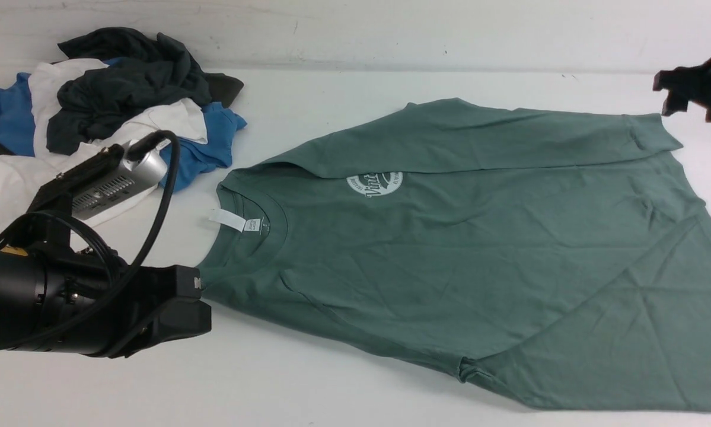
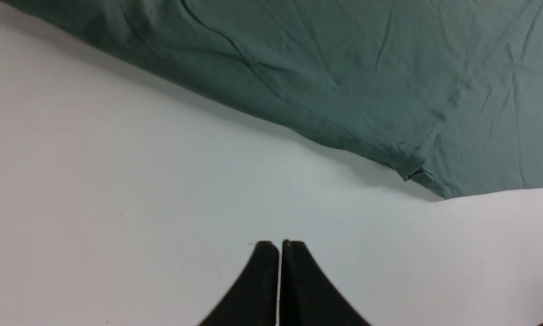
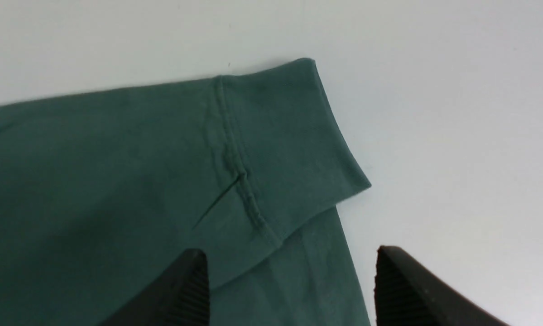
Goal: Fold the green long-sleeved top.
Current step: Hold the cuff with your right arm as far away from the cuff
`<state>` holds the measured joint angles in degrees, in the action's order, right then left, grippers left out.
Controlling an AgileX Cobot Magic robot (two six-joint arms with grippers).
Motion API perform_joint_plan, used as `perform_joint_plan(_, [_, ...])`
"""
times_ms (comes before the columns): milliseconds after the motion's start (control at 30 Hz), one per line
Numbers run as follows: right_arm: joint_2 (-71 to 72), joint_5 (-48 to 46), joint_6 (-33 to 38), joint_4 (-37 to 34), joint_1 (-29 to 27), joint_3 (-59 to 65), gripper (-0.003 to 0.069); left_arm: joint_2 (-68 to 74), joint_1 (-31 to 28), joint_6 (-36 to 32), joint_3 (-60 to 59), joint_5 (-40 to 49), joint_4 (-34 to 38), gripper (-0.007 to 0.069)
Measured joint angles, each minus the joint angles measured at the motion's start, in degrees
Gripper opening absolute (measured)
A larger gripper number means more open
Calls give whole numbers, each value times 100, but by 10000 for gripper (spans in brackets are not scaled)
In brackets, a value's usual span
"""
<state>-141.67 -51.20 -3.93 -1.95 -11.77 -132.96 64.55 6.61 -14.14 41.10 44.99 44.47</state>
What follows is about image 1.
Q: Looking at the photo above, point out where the dark grey t-shirt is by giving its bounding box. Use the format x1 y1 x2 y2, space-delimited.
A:
45 27 244 156

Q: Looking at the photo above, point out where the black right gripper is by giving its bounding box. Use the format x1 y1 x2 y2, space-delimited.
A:
653 57 711 123

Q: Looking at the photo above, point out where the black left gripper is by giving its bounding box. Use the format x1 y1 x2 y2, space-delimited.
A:
92 265 212 359

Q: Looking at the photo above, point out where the white t-shirt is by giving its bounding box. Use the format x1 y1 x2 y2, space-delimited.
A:
0 59 207 232

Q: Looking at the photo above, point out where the black left camera cable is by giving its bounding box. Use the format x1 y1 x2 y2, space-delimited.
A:
0 130 181 350

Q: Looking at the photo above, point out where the blue t-shirt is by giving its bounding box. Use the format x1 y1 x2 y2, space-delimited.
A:
0 58 247 194

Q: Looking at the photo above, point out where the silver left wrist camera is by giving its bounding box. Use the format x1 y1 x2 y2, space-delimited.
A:
27 143 168 221

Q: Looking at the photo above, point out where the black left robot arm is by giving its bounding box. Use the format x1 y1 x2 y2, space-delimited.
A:
0 245 212 359

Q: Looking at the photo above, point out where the green long-sleeve top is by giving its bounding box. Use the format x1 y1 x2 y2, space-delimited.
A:
200 99 711 412

